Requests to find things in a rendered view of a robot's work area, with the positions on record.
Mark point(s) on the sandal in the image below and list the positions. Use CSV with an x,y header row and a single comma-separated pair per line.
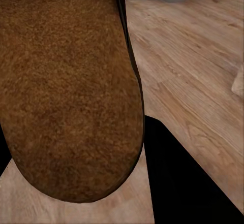
x,y
71,99

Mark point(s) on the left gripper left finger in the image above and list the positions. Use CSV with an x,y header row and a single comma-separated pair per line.
x,y
5,155

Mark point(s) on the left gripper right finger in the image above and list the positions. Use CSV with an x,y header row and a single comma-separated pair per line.
x,y
181,191

